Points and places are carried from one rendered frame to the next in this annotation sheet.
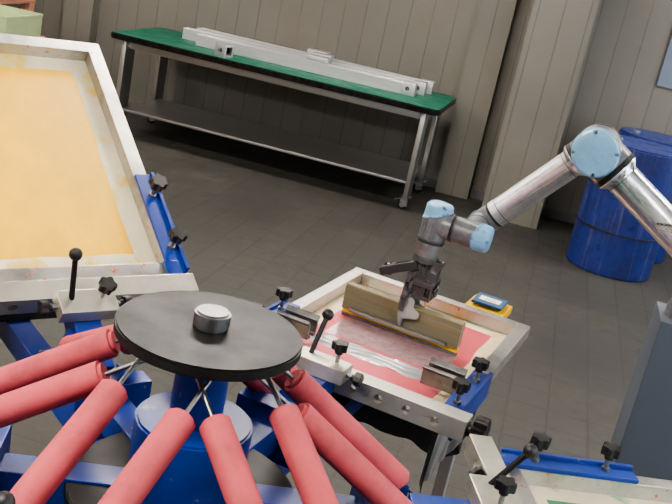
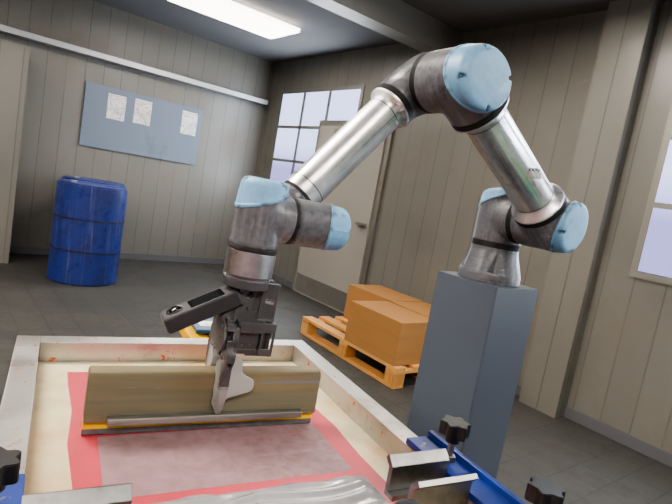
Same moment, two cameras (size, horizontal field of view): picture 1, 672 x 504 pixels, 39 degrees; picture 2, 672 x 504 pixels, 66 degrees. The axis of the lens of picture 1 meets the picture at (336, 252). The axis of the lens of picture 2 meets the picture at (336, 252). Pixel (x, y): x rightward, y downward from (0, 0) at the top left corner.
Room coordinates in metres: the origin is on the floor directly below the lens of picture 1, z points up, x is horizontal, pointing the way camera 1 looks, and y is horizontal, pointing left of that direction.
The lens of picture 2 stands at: (1.87, 0.28, 1.36)
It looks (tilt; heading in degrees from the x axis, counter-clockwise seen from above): 7 degrees down; 310
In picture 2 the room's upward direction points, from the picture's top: 10 degrees clockwise
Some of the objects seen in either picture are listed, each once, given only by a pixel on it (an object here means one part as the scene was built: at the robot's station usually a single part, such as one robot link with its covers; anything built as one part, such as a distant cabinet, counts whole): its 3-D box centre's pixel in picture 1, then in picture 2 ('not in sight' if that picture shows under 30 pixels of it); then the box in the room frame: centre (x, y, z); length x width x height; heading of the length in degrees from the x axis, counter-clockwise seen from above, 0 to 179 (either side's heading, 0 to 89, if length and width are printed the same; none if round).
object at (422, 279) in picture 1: (423, 277); (244, 315); (2.47, -0.25, 1.14); 0.09 x 0.08 x 0.12; 69
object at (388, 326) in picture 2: not in sight; (384, 328); (4.30, -3.45, 0.25); 1.32 x 0.90 x 0.49; 169
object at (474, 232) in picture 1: (472, 233); (309, 223); (2.46, -0.35, 1.29); 0.11 x 0.11 x 0.08; 74
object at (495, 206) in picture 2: not in sight; (504, 215); (2.40, -0.96, 1.37); 0.13 x 0.12 x 0.14; 164
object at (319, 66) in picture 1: (279, 107); not in sight; (8.21, 0.74, 0.51); 2.87 x 1.07 x 1.03; 79
